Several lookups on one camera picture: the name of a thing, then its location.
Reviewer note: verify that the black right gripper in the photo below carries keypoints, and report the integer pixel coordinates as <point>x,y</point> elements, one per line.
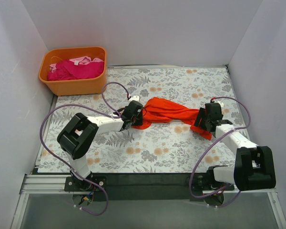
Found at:
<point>201,118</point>

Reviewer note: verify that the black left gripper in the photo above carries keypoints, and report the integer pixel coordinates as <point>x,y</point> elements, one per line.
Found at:
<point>138,117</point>

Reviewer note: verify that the orange t shirt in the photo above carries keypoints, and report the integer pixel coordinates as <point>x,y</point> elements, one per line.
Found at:
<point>159,110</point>

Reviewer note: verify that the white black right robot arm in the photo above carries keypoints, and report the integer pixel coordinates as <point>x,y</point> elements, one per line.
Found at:
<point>254,166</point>

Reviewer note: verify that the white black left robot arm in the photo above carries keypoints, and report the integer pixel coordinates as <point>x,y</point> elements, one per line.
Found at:
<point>77,136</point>

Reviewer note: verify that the floral patterned table mat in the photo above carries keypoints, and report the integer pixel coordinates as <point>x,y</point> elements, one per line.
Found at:
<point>161,148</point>

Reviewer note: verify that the orange plastic bin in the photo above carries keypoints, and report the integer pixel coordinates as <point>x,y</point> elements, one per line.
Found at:
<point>73,87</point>

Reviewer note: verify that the light pink t shirt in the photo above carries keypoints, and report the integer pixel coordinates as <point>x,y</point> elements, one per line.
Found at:
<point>85,60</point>

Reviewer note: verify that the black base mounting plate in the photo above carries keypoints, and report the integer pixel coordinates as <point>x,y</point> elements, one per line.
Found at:
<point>146,186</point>

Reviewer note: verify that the magenta t shirt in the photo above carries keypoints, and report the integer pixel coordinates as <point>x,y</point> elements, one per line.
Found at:
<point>67,70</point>

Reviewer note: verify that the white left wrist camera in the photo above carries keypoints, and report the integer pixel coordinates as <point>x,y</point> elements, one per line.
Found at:
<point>134,98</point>

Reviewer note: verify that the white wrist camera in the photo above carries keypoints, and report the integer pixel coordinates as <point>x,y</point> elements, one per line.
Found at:
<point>214,100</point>
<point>134,98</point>

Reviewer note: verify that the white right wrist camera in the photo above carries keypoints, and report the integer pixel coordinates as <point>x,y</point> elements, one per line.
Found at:
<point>214,100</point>

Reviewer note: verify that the aluminium frame rail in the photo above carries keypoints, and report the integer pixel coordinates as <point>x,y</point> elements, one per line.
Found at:
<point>43,184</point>

